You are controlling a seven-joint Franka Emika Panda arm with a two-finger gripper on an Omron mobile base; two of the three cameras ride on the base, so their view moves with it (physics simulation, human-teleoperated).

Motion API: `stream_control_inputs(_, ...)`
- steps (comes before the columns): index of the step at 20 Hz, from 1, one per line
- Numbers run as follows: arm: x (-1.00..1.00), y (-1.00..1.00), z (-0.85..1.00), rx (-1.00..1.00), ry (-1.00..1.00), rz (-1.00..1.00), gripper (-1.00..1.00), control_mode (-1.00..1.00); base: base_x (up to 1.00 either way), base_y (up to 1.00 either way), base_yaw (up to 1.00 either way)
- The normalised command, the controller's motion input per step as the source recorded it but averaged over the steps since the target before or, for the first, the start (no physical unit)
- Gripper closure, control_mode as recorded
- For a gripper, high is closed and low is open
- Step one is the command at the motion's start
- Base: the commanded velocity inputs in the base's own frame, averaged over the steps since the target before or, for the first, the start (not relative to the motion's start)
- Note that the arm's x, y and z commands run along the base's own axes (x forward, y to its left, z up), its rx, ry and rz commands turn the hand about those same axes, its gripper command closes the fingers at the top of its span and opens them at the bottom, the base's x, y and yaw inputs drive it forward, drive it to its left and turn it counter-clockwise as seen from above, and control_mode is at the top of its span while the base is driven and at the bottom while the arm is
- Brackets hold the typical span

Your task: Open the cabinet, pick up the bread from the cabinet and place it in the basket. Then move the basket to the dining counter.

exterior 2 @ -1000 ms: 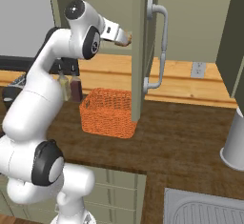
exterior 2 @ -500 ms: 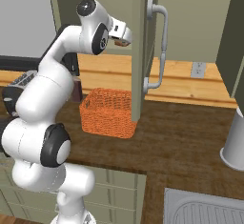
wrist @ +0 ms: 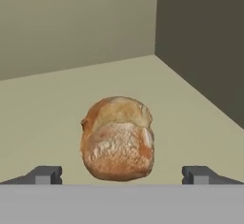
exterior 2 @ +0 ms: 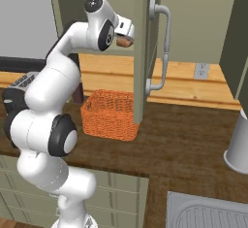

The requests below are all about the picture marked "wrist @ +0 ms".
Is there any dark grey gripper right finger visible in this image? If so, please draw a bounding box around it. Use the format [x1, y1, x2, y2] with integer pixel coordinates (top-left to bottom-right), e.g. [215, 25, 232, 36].
[181, 165, 244, 186]

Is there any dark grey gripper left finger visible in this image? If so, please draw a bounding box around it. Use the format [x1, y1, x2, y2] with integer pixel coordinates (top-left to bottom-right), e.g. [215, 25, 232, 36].
[0, 165, 63, 186]

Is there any brown crusty bread loaf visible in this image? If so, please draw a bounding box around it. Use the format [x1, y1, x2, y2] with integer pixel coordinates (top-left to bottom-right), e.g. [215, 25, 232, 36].
[79, 95, 155, 182]

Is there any beige cabinet interior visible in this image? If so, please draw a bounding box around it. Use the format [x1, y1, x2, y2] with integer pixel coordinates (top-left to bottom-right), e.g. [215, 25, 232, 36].
[0, 0, 244, 186]

